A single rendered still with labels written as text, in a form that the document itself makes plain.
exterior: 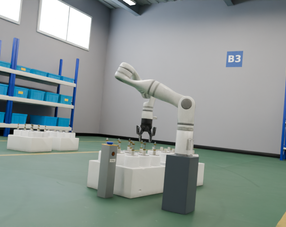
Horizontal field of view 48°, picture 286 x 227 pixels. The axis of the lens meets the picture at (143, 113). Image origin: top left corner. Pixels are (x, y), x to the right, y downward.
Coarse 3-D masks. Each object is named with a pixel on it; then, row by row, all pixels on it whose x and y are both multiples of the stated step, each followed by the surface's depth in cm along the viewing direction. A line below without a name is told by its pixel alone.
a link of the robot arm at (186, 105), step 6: (186, 96) 178; (180, 102) 178; (186, 102) 177; (192, 102) 177; (180, 108) 178; (186, 108) 177; (192, 108) 177; (180, 114) 178; (186, 114) 177; (192, 114) 177; (180, 120) 178; (186, 120) 177; (192, 120) 177
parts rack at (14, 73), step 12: (0, 48) 670; (12, 48) 636; (12, 60) 633; (60, 60) 821; (0, 72) 676; (12, 72) 634; (24, 72) 658; (60, 72) 819; (12, 84) 636; (48, 84) 790; (60, 84) 818; (72, 84) 780; (0, 96) 615; (12, 96) 637; (72, 108) 785; (72, 120) 788
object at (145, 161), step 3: (141, 156) 212; (144, 156) 212; (147, 156) 213; (150, 156) 215; (141, 159) 212; (144, 159) 212; (147, 159) 212; (150, 159) 215; (141, 162) 212; (144, 162) 212; (147, 162) 213; (141, 165) 212; (144, 165) 211; (147, 165) 212
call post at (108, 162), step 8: (104, 152) 194; (112, 152) 194; (104, 160) 193; (112, 160) 194; (104, 168) 193; (112, 168) 195; (104, 176) 192; (112, 176) 195; (104, 184) 192; (112, 184) 195; (104, 192) 191; (112, 192) 196
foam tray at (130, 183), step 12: (96, 168) 215; (120, 168) 202; (132, 168) 197; (144, 168) 205; (156, 168) 216; (96, 180) 214; (120, 180) 202; (132, 180) 196; (144, 180) 206; (156, 180) 216; (120, 192) 201; (132, 192) 197; (144, 192) 206; (156, 192) 217
